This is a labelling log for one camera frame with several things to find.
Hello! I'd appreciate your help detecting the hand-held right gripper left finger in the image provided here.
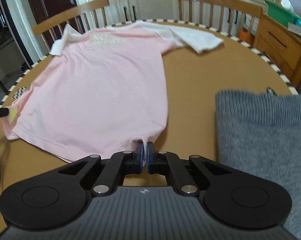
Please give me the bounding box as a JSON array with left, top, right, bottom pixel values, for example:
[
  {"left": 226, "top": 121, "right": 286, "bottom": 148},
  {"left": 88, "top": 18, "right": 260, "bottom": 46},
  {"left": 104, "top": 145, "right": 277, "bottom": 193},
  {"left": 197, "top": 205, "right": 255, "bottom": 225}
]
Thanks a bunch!
[{"left": 57, "top": 142, "right": 144, "bottom": 197}]

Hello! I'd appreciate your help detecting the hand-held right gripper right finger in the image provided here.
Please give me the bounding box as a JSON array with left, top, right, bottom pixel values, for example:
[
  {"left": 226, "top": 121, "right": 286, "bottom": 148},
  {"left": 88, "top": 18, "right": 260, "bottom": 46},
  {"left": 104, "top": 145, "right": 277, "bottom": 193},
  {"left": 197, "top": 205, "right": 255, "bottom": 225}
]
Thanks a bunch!
[{"left": 147, "top": 142, "right": 233, "bottom": 195}]

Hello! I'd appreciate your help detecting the pink T-shirt with white sleeves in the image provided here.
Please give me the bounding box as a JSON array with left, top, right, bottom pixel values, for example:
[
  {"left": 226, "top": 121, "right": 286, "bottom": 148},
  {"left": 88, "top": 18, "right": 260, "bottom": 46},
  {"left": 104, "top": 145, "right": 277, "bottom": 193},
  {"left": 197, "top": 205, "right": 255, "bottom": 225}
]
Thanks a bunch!
[{"left": 2, "top": 20, "right": 225, "bottom": 163}]

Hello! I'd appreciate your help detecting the grey knitted sweater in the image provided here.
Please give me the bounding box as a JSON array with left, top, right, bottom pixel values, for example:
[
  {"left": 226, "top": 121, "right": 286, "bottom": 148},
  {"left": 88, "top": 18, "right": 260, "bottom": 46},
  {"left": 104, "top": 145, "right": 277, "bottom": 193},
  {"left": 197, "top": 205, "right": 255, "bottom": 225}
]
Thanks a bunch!
[{"left": 216, "top": 89, "right": 301, "bottom": 238}]

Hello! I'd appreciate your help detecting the dark wooden door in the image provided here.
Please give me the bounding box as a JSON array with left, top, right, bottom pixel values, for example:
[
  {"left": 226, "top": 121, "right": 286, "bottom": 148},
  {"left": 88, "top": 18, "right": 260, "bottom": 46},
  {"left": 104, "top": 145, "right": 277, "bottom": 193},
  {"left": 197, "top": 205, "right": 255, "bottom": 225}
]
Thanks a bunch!
[{"left": 23, "top": 0, "right": 77, "bottom": 40}]

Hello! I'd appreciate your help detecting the orange bag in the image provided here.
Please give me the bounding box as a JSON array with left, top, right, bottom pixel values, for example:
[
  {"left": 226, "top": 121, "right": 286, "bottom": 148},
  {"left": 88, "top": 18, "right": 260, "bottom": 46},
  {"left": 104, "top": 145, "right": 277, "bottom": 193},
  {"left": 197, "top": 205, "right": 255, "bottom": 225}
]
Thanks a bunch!
[{"left": 239, "top": 29, "right": 255, "bottom": 44}]

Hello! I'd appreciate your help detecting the wooden drawer cabinet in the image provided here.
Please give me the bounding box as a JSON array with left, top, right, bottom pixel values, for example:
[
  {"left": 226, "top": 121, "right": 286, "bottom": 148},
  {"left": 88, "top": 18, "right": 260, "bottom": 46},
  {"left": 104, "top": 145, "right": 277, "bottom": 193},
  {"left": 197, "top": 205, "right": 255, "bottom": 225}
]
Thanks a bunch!
[{"left": 253, "top": 12, "right": 301, "bottom": 88}]

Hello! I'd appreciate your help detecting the green plastic tray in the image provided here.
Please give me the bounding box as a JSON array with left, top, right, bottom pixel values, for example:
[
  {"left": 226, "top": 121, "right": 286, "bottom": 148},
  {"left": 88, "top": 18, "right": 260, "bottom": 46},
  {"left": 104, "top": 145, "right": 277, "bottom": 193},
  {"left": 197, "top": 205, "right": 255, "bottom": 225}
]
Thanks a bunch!
[{"left": 264, "top": 0, "right": 301, "bottom": 28}]

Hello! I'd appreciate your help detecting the white round container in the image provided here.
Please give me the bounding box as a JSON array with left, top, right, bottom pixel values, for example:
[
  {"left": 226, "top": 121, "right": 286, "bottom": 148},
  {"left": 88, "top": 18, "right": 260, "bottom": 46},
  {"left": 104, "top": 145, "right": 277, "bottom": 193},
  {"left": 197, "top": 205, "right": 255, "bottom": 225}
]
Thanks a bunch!
[{"left": 281, "top": 0, "right": 295, "bottom": 14}]

